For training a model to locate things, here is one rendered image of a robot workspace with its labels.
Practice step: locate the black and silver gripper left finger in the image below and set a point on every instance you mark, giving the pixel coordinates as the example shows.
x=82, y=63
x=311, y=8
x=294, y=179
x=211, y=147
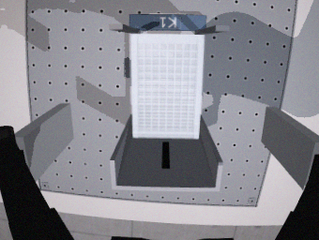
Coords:
x=24, y=157

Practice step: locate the grey flat base plate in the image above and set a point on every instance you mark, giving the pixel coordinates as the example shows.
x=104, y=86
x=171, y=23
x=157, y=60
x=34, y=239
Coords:
x=73, y=57

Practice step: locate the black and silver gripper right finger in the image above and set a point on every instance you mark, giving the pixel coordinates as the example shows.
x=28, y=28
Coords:
x=296, y=148

